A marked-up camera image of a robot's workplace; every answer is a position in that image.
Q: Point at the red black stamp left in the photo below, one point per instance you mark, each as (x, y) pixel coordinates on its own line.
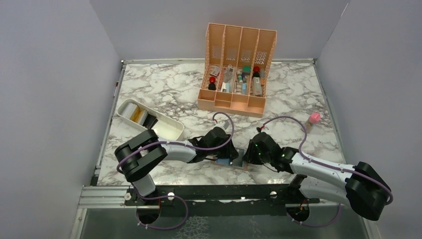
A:
(212, 85)

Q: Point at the white plastic tray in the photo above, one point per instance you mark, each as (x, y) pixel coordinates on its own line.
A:
(166, 127)

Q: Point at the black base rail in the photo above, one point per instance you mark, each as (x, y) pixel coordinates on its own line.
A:
(217, 200)

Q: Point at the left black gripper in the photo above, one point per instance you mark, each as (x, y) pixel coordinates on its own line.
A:
(230, 152)

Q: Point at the brown leather card holder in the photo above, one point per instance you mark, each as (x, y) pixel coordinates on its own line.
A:
(225, 162)

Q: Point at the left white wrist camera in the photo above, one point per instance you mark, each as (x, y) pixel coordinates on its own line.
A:
(225, 124)

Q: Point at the stack of cards in tray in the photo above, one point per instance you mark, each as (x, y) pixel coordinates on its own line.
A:
(141, 117)

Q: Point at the red black stamp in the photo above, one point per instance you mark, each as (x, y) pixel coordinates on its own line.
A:
(212, 85)
(256, 72)

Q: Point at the red black stamp right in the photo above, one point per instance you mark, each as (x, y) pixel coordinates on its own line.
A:
(256, 72)

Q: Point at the pink cap small bottle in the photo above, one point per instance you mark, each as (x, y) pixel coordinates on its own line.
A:
(313, 119)

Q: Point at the green cap bottle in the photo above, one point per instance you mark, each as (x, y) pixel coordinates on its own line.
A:
(246, 70)

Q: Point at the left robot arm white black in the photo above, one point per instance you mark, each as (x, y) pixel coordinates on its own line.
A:
(140, 155)

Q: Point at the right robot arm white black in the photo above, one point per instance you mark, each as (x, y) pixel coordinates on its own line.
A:
(358, 186)

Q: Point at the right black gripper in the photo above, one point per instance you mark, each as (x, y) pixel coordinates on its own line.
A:
(249, 156)

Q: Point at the peach desk organizer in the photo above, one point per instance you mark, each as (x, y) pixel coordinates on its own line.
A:
(228, 49)

